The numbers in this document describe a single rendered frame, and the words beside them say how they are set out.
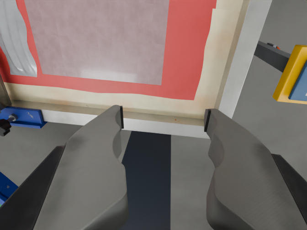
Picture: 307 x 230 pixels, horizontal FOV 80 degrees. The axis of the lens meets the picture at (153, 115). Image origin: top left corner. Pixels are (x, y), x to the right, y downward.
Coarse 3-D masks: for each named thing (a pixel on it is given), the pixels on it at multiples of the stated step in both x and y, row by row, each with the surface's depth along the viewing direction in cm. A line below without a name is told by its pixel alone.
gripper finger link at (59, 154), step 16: (48, 160) 7; (32, 176) 7; (48, 176) 7; (16, 192) 6; (32, 192) 6; (0, 208) 6; (16, 208) 6; (32, 208) 6; (0, 224) 5; (16, 224) 5; (32, 224) 5
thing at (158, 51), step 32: (32, 0) 38; (64, 0) 38; (96, 0) 37; (32, 32) 42; (64, 32) 41; (96, 32) 40; (128, 32) 40; (160, 32) 39; (192, 32) 39; (0, 64) 46; (64, 64) 45; (96, 64) 44; (128, 64) 43; (160, 64) 43; (192, 64) 42; (160, 96) 47; (192, 96) 46
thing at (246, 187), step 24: (216, 120) 10; (216, 144) 9; (240, 144) 8; (216, 168) 7; (240, 168) 7; (264, 168) 7; (216, 192) 6; (240, 192) 6; (264, 192) 6; (288, 192) 6; (216, 216) 6; (240, 216) 6; (264, 216) 6; (288, 216) 6
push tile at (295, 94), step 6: (306, 66) 39; (306, 72) 39; (300, 78) 40; (306, 78) 40; (300, 84) 41; (306, 84) 41; (294, 90) 42; (300, 90) 42; (306, 90) 41; (294, 96) 42; (300, 96) 42; (306, 96) 42
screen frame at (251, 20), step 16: (256, 0) 32; (240, 16) 36; (256, 16) 33; (240, 32) 35; (256, 32) 35; (240, 48) 36; (240, 64) 38; (224, 80) 41; (240, 80) 40; (224, 96) 42; (48, 112) 48; (64, 112) 48; (80, 112) 48; (96, 112) 48; (128, 112) 50; (224, 112) 44; (128, 128) 49; (144, 128) 48; (160, 128) 48; (176, 128) 47; (192, 128) 47
